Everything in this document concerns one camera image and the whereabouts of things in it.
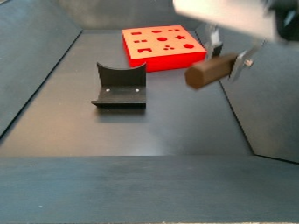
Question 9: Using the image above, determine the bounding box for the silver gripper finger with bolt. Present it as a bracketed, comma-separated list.
[228, 40, 265, 82]

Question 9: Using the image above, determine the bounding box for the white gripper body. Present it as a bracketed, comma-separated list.
[172, 0, 299, 43]

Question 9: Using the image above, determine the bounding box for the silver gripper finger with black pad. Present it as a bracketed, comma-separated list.
[205, 24, 223, 59]

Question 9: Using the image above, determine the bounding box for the brown hexagonal prism peg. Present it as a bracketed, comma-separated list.
[184, 53, 237, 89]

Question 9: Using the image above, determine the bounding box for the black curved holder stand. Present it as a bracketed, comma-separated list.
[90, 64, 145, 109]

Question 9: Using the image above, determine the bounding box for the red foam shape-sorter block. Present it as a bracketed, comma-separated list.
[121, 25, 207, 72]

